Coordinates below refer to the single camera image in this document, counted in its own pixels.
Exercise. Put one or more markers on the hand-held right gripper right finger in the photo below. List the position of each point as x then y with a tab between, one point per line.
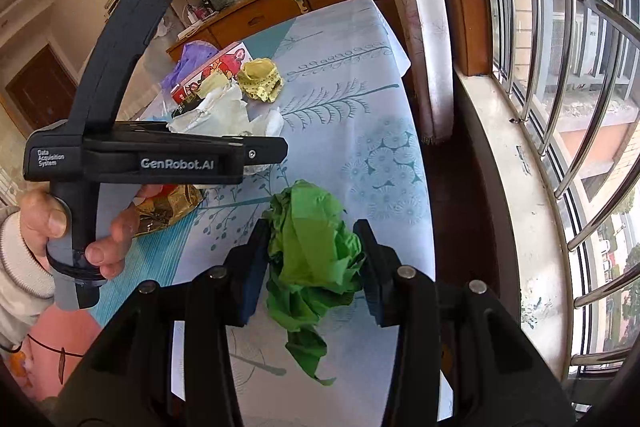
372	292

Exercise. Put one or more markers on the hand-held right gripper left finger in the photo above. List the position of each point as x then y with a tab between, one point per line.
250	274

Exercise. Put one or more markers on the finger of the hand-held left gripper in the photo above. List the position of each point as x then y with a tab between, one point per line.
265	152

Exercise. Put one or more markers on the white tissue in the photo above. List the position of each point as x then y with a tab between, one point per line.
220	112

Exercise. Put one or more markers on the green paper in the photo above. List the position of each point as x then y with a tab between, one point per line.
310	247

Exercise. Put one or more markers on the purple plastic bag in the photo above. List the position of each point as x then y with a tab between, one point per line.
187	59

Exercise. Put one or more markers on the person's left forearm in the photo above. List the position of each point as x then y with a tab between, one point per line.
20	287

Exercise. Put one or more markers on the person's left hand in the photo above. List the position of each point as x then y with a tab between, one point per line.
42	217

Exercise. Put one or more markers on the brown wooden door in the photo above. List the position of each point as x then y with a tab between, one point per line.
42	84

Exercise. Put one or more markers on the yellow crumpled paper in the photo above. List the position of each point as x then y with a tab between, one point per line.
260	79

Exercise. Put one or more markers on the pale yellow wrapper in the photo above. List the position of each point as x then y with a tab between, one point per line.
215	86

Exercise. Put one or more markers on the dark green packet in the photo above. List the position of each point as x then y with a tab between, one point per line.
184	109

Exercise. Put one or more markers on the floral white blue tablecloth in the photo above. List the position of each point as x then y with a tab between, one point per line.
350	107

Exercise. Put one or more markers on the red printed carton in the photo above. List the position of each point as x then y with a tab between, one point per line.
227	62

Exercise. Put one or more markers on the gold foil wrapper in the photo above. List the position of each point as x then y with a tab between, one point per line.
170	207

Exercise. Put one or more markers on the pink cloth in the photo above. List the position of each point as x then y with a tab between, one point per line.
55	332

